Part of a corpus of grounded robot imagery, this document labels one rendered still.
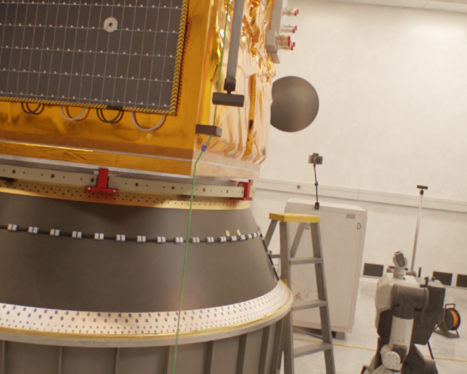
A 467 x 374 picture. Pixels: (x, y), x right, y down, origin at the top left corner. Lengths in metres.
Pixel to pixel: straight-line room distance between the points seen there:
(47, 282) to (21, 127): 0.56
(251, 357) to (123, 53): 1.37
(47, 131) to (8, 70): 0.26
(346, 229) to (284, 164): 4.18
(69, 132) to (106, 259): 0.48
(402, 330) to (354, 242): 3.64
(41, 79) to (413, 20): 9.15
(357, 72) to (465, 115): 2.18
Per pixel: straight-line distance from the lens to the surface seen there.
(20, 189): 2.10
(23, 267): 1.97
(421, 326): 2.53
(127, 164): 1.76
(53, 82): 1.86
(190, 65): 1.73
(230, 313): 2.13
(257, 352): 2.38
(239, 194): 2.39
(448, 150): 10.22
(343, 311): 6.07
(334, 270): 5.96
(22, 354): 1.94
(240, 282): 2.25
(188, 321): 1.99
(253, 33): 2.58
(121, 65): 1.76
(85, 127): 1.83
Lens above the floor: 1.78
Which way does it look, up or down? 2 degrees down
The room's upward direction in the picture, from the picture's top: 6 degrees clockwise
